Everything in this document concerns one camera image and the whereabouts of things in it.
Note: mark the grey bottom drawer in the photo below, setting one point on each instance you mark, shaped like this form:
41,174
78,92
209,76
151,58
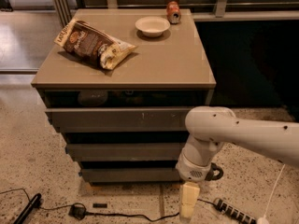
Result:
129,175

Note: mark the small black floor plate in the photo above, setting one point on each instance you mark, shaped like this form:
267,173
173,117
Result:
99,205

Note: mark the brown chip bag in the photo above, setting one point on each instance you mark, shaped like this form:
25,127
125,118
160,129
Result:
93,46

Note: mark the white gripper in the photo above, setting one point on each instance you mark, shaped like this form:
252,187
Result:
192,171

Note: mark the grey drawer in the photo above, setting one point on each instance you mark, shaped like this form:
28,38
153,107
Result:
129,175
114,120
125,152

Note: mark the white paper bowl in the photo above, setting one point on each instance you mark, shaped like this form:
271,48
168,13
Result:
152,26

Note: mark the black power adapter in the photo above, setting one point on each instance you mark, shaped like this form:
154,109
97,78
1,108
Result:
77,211

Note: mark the grey drawer cabinet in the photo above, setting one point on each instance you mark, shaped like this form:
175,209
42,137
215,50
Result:
169,71

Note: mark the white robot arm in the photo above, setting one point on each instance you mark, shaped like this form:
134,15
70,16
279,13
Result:
209,129

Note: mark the orange soda can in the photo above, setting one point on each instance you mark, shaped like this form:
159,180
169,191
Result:
173,12

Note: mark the black rod on floor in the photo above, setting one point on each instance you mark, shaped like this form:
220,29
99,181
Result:
33,203

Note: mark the grey top drawer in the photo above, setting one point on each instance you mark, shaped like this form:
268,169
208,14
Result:
114,120

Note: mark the grey round object in drawer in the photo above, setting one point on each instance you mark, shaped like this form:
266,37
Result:
92,97

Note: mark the black power strip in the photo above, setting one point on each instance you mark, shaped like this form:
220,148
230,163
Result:
234,213

